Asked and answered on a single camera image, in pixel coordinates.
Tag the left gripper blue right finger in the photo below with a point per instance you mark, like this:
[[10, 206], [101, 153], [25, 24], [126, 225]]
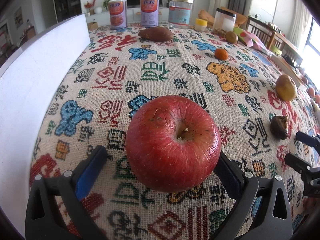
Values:
[[273, 217]]

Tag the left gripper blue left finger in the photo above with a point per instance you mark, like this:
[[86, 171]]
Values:
[[43, 219]]

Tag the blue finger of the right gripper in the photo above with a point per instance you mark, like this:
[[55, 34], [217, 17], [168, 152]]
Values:
[[312, 141], [297, 163]]

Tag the red apple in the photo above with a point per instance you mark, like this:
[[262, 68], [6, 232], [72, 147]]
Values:
[[172, 144]]

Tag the brown sweet potato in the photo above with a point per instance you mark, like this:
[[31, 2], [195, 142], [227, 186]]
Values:
[[157, 34]]

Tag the yellow-brown pear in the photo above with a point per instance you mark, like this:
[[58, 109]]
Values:
[[286, 88]]

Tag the patterned woven tablecloth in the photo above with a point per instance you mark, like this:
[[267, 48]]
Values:
[[117, 74]]

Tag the wooden chair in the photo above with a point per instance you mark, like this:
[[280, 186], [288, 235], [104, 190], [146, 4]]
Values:
[[274, 41]]

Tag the pink patterned bag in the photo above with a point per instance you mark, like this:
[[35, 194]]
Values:
[[250, 40]]

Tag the small orange tangerine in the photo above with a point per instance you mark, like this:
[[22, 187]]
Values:
[[221, 54]]

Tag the brown kiwi fruit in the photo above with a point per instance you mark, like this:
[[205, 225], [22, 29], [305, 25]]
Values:
[[231, 37]]

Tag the tan cushion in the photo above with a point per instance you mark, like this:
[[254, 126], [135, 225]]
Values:
[[240, 19]]

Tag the clear container black lid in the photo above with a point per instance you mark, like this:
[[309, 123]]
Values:
[[224, 20]]

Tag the small yellow-lid jar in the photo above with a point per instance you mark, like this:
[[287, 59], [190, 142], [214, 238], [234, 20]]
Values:
[[200, 24]]

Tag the clear glass jar gold lid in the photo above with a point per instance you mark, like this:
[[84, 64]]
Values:
[[180, 12]]

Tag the brown cardboard box on floor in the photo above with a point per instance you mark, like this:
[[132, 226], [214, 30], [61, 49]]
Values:
[[92, 26]]

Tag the red flower vase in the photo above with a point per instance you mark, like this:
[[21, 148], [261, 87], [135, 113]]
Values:
[[89, 6]]

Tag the orange-label can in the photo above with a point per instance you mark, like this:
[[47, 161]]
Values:
[[118, 14]]

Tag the potted green plant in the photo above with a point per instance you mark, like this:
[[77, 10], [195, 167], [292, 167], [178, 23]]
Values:
[[105, 4]]

